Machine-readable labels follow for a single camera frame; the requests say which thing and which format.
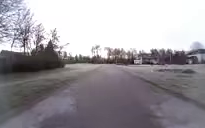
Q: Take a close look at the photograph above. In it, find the row of distant trees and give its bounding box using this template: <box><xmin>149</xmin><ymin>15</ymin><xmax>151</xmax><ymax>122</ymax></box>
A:
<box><xmin>61</xmin><ymin>44</ymin><xmax>188</xmax><ymax>66</ymax></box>

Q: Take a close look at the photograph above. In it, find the grey asphalt road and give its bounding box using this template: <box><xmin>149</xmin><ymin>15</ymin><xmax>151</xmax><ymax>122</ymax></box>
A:
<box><xmin>0</xmin><ymin>63</ymin><xmax>205</xmax><ymax>128</ymax></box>

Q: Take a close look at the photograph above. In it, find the white building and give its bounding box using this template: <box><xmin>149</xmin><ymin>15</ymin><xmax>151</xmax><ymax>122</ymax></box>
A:
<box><xmin>133</xmin><ymin>57</ymin><xmax>143</xmax><ymax>65</ymax></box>

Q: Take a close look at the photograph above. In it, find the dark hedge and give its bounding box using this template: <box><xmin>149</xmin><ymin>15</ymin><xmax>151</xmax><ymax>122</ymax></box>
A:
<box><xmin>0</xmin><ymin>49</ymin><xmax>66</xmax><ymax>75</ymax></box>

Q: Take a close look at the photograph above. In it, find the frosty grass verge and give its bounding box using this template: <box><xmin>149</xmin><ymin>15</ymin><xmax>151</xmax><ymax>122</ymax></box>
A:
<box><xmin>118</xmin><ymin>63</ymin><xmax>205</xmax><ymax>113</ymax></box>
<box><xmin>0</xmin><ymin>63</ymin><xmax>103</xmax><ymax>128</ymax></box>

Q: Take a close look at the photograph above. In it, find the group of bare trees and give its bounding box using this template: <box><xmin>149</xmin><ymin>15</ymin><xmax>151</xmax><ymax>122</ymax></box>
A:
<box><xmin>0</xmin><ymin>0</ymin><xmax>71</xmax><ymax>58</ymax></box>

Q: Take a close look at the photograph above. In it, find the grey roofed building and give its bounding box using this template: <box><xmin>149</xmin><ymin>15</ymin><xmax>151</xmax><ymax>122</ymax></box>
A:
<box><xmin>185</xmin><ymin>48</ymin><xmax>205</xmax><ymax>66</ymax></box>

